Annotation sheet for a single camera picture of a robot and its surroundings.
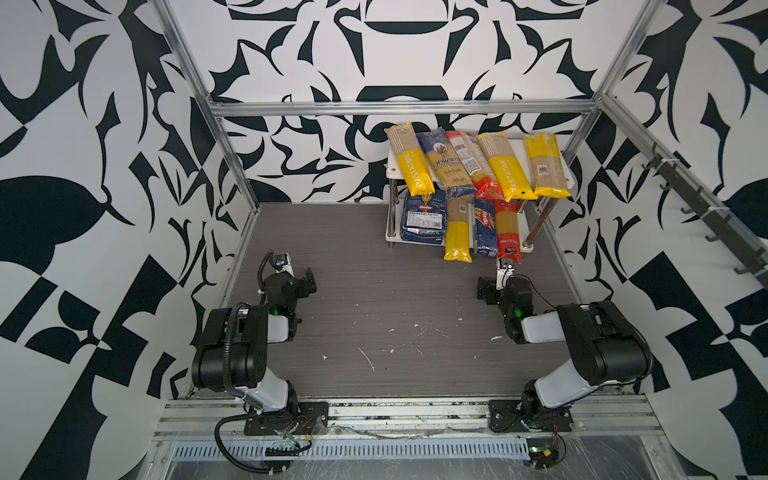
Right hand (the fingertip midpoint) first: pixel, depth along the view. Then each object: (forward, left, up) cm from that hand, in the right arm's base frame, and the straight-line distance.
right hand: (500, 274), depth 95 cm
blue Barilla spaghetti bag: (+16, +2, +4) cm, 17 cm away
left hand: (+1, +64, +4) cm, 64 cm away
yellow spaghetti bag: (+14, +12, +3) cm, 18 cm away
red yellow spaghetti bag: (+9, -4, +5) cm, 11 cm away
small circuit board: (-45, -1, -6) cm, 45 cm away
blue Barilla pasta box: (+17, +23, +8) cm, 30 cm away
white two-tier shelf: (+23, -15, +3) cm, 28 cm away
